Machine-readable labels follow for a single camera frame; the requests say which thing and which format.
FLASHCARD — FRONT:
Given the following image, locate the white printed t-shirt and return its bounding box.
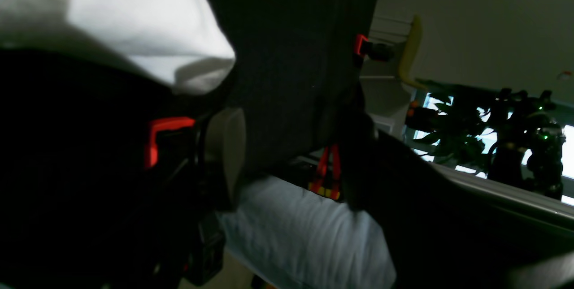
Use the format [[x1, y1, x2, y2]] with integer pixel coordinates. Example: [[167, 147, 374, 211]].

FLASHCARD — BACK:
[[0, 0, 236, 95]]

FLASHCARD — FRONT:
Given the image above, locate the red black clamp far right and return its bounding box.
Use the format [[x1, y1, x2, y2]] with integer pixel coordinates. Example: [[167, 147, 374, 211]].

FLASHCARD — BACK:
[[143, 116, 196, 170]]

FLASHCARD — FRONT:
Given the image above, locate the green potted plant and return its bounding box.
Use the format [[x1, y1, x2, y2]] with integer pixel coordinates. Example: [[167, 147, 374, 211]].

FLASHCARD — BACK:
[[404, 80, 494, 167]]

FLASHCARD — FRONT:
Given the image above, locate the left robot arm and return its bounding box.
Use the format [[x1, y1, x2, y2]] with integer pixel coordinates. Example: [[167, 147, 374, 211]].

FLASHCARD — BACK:
[[486, 88, 566, 200]]

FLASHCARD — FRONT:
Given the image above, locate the yellow hook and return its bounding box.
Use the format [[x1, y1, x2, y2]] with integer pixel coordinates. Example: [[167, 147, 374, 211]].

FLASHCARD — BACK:
[[398, 15, 427, 90]]

